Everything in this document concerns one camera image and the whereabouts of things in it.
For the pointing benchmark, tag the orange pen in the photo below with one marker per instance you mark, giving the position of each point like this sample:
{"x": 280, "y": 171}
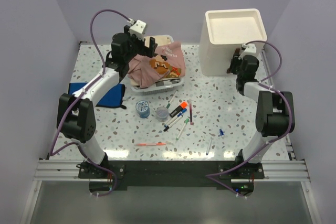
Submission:
{"x": 150, "y": 144}

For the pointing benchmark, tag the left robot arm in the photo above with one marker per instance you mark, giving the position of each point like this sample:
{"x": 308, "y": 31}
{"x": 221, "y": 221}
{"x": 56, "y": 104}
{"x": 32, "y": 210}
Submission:
{"x": 76, "y": 115}

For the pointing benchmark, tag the green capped white marker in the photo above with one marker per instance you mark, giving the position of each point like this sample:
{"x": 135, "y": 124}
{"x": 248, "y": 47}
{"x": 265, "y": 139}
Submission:
{"x": 172, "y": 98}

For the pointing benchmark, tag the aluminium rail frame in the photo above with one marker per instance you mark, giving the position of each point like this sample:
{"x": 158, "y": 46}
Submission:
{"x": 59, "y": 196}

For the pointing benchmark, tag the white slim pen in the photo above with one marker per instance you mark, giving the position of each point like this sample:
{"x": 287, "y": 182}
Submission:
{"x": 209, "y": 146}

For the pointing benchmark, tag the white drawer cabinet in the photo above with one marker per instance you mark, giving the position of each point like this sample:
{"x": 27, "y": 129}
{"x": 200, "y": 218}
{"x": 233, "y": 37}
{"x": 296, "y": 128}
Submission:
{"x": 223, "y": 32}

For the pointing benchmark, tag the brown top drawer handle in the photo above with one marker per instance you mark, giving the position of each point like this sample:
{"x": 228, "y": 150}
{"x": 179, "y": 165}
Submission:
{"x": 237, "y": 50}

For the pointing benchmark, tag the clear plastic cup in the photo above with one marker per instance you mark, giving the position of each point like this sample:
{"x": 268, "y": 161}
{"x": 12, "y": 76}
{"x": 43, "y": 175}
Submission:
{"x": 161, "y": 114}

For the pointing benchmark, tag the blue round tin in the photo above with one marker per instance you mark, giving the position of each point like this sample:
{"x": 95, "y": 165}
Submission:
{"x": 143, "y": 109}

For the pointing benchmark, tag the green tipped white marker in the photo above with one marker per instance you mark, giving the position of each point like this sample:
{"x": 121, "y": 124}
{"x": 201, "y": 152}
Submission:
{"x": 182, "y": 129}

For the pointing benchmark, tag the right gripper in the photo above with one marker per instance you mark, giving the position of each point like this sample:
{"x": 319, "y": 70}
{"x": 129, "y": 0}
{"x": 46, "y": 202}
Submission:
{"x": 234, "y": 62}

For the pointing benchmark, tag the blue capped white marker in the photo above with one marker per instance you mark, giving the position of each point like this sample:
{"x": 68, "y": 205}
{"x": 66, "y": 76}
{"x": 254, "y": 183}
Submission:
{"x": 173, "y": 119}

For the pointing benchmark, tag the pink printed t-shirt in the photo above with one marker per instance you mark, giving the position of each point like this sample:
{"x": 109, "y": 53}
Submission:
{"x": 167, "y": 63}

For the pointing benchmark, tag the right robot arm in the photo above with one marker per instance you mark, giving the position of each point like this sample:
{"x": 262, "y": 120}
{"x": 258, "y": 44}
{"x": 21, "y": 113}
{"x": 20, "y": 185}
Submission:
{"x": 275, "y": 115}

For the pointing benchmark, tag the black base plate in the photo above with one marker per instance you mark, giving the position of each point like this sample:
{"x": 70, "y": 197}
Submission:
{"x": 152, "y": 174}

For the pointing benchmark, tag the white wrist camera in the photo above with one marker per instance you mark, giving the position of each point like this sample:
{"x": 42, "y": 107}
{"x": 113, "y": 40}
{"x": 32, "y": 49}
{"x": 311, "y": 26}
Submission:
{"x": 247, "y": 49}
{"x": 137, "y": 26}

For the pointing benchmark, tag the blue binder clip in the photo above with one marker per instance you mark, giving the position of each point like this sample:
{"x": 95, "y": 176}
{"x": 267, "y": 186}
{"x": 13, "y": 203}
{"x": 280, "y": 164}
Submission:
{"x": 221, "y": 132}

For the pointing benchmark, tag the magenta pen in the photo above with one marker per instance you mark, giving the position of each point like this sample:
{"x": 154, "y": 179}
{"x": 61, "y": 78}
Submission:
{"x": 190, "y": 111}

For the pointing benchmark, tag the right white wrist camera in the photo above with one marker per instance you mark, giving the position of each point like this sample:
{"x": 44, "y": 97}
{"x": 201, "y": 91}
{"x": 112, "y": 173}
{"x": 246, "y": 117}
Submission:
{"x": 247, "y": 49}

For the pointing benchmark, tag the orange black highlighter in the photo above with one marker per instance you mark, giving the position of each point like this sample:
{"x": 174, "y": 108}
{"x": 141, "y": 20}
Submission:
{"x": 178, "y": 109}

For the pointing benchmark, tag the white laundry basket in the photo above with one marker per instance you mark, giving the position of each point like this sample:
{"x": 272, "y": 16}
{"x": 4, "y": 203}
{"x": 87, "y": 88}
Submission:
{"x": 160, "y": 86}

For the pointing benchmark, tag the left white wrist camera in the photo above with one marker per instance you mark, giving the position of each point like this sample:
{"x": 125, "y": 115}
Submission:
{"x": 137, "y": 26}

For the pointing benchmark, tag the blue cloth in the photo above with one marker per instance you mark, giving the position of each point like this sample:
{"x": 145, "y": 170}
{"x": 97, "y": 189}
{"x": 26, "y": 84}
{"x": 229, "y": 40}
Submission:
{"x": 112, "y": 99}

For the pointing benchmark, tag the black capped white marker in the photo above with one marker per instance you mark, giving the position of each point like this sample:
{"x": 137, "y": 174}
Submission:
{"x": 173, "y": 123}

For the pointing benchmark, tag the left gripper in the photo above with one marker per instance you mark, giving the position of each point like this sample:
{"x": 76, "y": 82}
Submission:
{"x": 149, "y": 51}

